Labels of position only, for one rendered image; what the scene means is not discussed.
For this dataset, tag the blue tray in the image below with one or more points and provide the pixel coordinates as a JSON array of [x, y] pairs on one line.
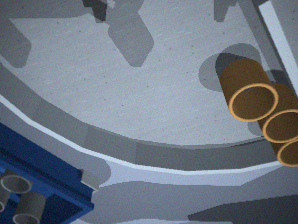
[[38, 165]]

